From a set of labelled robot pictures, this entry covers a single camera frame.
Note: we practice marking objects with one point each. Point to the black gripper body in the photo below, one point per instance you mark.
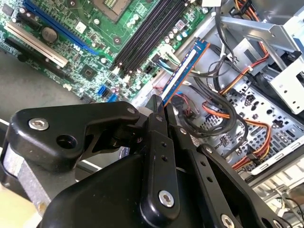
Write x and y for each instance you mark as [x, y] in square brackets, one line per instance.
[107, 202]

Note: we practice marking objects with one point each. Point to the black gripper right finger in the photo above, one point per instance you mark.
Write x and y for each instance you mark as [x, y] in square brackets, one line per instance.
[221, 180]

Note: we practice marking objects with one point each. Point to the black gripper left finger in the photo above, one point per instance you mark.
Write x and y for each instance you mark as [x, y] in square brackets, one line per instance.
[161, 171]

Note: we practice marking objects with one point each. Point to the blue RAM stick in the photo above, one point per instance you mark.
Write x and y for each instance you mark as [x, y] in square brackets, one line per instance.
[183, 69]

